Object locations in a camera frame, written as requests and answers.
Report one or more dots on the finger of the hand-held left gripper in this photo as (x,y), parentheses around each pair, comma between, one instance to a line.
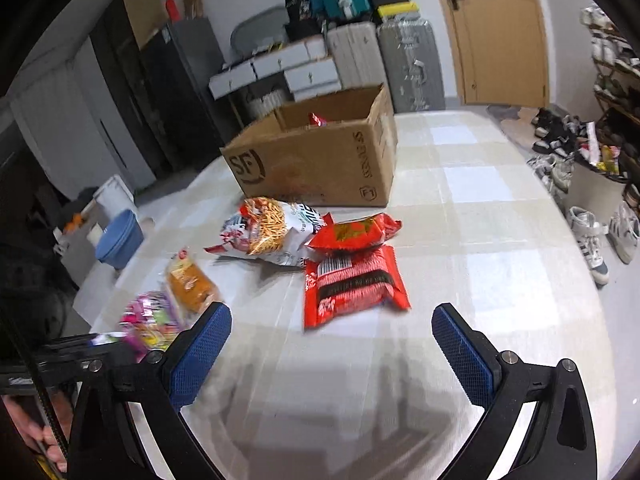
(70,349)

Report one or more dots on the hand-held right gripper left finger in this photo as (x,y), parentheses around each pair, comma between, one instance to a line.
(200,355)

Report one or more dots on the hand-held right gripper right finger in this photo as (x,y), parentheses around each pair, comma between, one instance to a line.
(462,355)

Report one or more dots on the pink candy packet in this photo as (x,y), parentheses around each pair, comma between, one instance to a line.
(150,320)

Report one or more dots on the orange cake packet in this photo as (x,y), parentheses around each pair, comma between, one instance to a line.
(190,282)

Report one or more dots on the white noodle snack bag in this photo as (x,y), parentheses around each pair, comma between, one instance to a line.
(235,235)
(270,225)

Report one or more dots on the red instant noodle packet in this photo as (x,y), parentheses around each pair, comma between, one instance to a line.
(350,285)

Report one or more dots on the brown cardboard box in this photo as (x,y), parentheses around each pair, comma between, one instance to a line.
(310,170)

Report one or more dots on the small red snack packet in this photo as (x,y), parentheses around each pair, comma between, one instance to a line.
(319,120)

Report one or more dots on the person's left hand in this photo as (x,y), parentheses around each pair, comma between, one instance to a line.
(42,435)

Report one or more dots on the white sneaker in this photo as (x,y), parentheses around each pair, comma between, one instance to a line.
(590,245)
(625,232)

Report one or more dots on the bin of colourful wrappers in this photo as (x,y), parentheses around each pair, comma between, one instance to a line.
(595,195)

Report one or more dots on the scattered dark shoes group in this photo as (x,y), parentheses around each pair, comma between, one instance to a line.
(555,135)

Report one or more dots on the woven laundry basket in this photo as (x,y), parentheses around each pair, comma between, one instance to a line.
(265,102)

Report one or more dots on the dark shelving unit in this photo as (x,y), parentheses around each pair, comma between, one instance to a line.
(125,90)

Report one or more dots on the dark grey fridge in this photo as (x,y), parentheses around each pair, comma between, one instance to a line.
(190,75)

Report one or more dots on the silver suitcase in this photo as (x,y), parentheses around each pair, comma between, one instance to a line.
(407,65)

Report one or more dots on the wooden shoe rack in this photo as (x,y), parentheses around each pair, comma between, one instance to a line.
(607,95)

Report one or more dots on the white drawer desk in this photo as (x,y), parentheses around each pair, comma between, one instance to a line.
(280,62)

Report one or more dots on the white suitcase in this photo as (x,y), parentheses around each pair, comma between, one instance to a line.
(355,55)

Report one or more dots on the wooden door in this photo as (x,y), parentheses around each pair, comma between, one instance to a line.
(500,35)

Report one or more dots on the grey arched panel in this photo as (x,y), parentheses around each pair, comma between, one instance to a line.
(260,27)

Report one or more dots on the shoe rack with shoes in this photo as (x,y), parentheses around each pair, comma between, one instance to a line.
(605,50)

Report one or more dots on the cardboard sheet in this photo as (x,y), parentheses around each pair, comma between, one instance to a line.
(142,15)

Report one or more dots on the red paper bag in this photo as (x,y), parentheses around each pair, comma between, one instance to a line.
(172,10)

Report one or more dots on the yellow and black box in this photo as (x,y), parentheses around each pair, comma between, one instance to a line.
(399,11)

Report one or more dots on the brown paper bag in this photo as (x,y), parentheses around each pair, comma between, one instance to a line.
(192,2)

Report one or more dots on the black bag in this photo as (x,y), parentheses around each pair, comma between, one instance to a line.
(302,15)

